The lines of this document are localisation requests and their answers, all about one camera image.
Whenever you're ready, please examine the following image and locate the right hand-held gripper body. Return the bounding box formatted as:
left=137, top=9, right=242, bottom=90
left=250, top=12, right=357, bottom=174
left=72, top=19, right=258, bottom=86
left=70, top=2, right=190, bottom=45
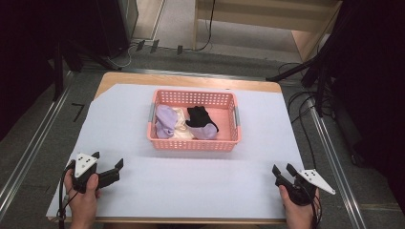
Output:
left=284, top=168, right=336, bottom=207

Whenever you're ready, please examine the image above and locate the light wooden shelf unit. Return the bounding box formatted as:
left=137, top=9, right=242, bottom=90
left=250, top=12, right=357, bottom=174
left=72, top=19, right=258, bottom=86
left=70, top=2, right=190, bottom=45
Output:
left=192, top=0, right=343, bottom=63

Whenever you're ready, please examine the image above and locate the metal floor strip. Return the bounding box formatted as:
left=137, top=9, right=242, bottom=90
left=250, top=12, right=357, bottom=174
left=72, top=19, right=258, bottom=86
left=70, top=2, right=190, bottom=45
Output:
left=80, top=65, right=304, bottom=86

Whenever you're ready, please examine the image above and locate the black hanging cable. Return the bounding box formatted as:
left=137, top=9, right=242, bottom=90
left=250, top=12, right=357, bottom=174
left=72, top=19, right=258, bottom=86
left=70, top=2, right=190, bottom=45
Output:
left=194, top=0, right=217, bottom=52

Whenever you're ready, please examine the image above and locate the person's left hand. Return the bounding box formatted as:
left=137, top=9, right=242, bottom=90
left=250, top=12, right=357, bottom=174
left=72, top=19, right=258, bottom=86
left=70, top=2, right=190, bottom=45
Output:
left=63, top=173, right=103, bottom=221

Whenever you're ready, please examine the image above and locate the cream sock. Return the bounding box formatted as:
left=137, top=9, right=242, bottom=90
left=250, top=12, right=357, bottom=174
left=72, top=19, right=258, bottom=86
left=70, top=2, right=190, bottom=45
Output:
left=171, top=107, right=196, bottom=140

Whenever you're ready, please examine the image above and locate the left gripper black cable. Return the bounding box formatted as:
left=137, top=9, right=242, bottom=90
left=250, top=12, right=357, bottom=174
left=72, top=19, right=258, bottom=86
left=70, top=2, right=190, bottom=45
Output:
left=57, top=160, right=77, bottom=229

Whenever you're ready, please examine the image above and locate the purple sock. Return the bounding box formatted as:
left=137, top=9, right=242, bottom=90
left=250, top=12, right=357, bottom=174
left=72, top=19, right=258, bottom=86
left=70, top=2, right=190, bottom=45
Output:
left=190, top=123, right=220, bottom=141
left=154, top=104, right=179, bottom=139

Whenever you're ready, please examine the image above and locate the black sock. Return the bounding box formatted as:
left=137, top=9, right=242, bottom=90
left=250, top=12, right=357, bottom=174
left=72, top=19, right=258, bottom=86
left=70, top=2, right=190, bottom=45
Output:
left=184, top=105, right=220, bottom=134

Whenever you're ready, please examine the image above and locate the white table cover sheet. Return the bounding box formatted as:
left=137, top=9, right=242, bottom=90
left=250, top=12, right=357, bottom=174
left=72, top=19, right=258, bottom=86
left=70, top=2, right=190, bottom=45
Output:
left=46, top=83, right=305, bottom=220

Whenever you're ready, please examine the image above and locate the dark curtain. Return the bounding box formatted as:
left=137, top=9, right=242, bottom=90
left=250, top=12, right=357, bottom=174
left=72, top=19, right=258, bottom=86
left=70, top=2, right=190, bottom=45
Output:
left=0, top=0, right=96, bottom=141
left=330, top=0, right=405, bottom=218

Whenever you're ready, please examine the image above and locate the metal floor rail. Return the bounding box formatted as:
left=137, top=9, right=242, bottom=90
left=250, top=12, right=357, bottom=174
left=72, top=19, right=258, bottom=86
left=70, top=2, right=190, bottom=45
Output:
left=307, top=98, right=367, bottom=229
left=0, top=71, right=75, bottom=220

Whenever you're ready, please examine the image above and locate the black floor cable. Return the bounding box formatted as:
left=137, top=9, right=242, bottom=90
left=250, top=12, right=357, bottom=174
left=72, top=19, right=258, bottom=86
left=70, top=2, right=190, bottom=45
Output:
left=278, top=61, right=335, bottom=170

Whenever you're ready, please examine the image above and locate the pink plastic basket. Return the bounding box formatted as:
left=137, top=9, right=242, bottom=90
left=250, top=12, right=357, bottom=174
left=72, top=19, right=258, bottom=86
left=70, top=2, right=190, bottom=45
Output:
left=146, top=89, right=243, bottom=153

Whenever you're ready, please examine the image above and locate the person's right hand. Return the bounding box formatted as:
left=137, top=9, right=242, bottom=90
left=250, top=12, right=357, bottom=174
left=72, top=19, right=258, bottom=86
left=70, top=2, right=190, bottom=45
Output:
left=279, top=185, right=321, bottom=222

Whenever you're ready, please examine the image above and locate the dark cabinet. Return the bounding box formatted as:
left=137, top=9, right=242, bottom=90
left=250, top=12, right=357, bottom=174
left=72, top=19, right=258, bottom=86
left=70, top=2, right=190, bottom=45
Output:
left=95, top=0, right=139, bottom=59

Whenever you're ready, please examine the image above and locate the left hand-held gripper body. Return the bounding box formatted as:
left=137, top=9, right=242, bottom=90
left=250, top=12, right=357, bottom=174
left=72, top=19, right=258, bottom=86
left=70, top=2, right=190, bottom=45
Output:
left=69, top=152, right=100, bottom=195

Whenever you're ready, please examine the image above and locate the black metal stand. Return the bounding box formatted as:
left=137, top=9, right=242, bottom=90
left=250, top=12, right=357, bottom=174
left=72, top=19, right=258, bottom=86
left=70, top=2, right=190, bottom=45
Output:
left=266, top=0, right=352, bottom=118

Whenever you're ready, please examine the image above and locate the white floor cable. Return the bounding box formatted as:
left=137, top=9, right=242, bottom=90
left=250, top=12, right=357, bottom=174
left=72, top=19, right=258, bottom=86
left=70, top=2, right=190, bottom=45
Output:
left=106, top=42, right=141, bottom=70

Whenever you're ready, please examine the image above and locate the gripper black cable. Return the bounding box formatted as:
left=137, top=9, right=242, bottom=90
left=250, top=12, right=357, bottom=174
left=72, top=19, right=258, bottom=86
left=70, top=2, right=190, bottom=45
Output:
left=306, top=187, right=323, bottom=229
left=57, top=160, right=77, bottom=229

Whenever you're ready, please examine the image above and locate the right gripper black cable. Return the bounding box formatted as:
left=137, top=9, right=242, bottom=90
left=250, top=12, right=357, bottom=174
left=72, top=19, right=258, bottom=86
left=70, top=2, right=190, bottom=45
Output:
left=306, top=187, right=323, bottom=229

